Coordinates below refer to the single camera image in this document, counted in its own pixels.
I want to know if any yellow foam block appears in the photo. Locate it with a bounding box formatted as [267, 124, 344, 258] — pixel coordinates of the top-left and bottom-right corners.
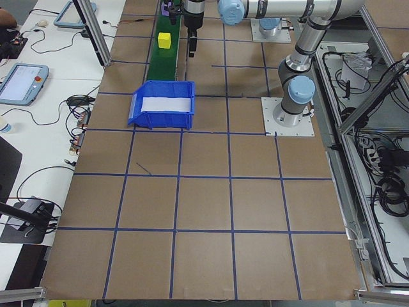
[157, 31, 173, 50]

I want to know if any person forearm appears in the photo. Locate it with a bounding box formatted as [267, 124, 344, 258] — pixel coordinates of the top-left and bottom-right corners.
[0, 8, 19, 29]

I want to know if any green conveyor belt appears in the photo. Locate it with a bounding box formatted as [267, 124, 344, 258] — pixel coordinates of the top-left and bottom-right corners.
[146, 0, 188, 83]

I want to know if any white foam liner sheet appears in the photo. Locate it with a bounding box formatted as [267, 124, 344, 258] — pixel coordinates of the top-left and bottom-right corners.
[141, 97, 192, 113]

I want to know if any blue plastic storage bin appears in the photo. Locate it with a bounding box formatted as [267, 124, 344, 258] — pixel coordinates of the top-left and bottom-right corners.
[127, 80, 196, 130]

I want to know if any blue grey teach pendant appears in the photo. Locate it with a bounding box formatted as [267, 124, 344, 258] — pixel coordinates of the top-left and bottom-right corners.
[53, 1, 98, 30]
[0, 63, 50, 106]

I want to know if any white desk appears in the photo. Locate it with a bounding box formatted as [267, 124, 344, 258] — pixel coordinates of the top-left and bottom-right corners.
[0, 0, 126, 290]

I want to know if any white plastic bag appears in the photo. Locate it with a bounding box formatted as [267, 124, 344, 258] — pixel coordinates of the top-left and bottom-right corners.
[340, 51, 374, 92]

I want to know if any black electronics device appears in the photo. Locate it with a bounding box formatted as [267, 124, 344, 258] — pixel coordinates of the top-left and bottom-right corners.
[0, 27, 29, 60]

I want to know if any white paper cup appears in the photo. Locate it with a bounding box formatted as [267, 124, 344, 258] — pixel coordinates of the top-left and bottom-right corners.
[0, 116, 15, 134]

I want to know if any white power strip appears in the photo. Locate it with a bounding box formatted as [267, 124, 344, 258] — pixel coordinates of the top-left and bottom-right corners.
[360, 137, 383, 167]

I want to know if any small silver box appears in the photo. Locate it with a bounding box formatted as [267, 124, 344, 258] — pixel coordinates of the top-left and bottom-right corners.
[19, 197, 45, 214]

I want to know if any yellow sheet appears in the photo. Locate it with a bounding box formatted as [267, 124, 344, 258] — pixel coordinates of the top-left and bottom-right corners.
[47, 299, 93, 307]

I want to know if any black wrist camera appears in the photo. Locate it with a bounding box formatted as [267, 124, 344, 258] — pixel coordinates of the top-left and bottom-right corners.
[162, 0, 183, 26]

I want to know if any white square base plate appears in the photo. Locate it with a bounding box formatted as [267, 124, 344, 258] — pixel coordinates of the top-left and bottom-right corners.
[250, 18, 292, 43]
[261, 97, 316, 138]

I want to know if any aluminium profile post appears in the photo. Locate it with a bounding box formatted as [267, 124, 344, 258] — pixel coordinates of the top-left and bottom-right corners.
[72, 0, 112, 67]

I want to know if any V-shaped metal bar frame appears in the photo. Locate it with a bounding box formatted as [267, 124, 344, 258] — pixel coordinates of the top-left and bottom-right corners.
[302, 0, 409, 288]

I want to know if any black cable bundle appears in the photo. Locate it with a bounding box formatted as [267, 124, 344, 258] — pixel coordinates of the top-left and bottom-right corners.
[372, 174, 408, 218]

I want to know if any aluminium profile rail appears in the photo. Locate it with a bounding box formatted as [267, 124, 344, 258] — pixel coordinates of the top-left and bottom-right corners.
[0, 287, 48, 302]
[353, 288, 409, 301]

